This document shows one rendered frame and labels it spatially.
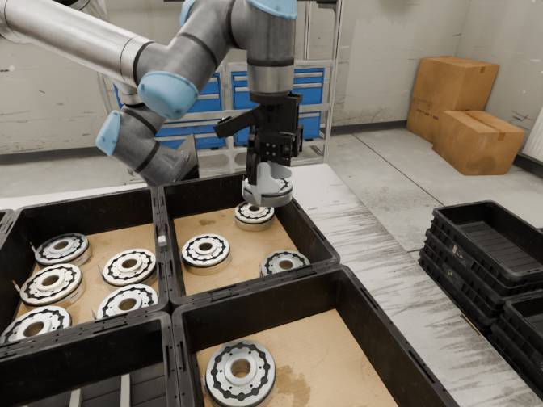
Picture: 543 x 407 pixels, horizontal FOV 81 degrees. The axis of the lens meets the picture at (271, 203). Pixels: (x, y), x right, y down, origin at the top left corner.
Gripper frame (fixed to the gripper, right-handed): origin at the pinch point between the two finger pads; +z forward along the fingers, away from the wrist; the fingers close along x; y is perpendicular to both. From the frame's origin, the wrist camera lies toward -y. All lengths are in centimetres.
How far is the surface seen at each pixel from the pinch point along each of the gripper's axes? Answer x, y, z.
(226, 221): 7.8, -13.3, 16.2
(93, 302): -25.1, -24.4, 16.4
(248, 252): -1.0, -2.8, 16.2
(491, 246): 73, 68, 50
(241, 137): 167, -90, 61
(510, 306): 42, 69, 50
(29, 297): -30.1, -33.5, 13.6
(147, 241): -6.3, -27.2, 16.3
